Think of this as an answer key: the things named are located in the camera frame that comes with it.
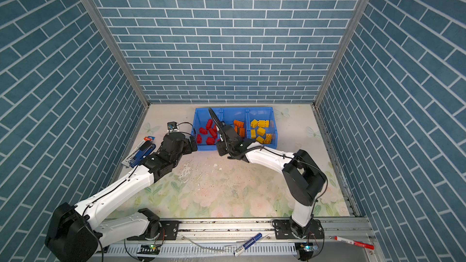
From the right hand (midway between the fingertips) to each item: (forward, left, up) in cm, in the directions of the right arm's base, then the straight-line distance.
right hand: (222, 144), depth 88 cm
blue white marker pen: (-39, -15, -10) cm, 43 cm away
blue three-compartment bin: (+24, +1, -5) cm, 25 cm away
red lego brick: (+9, +16, -10) cm, 21 cm away
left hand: (-3, +13, +6) cm, 15 cm away
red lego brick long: (+19, +12, -9) cm, 24 cm away
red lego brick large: (+14, +8, -9) cm, 18 cm away
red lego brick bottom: (+14, +14, -9) cm, 22 cm away
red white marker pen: (-35, -58, -11) cm, 68 cm away
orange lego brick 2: (+12, -9, -6) cm, 16 cm away
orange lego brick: (+21, -6, -9) cm, 24 cm away
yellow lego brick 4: (+11, -19, -9) cm, 23 cm away
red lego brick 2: (+7, +9, -8) cm, 13 cm away
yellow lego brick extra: (+10, -24, -7) cm, 27 cm away
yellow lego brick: (+21, -15, -8) cm, 28 cm away
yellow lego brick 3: (+16, -20, -9) cm, 27 cm away
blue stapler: (-4, +44, -9) cm, 45 cm away
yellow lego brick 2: (+22, -21, -8) cm, 31 cm away
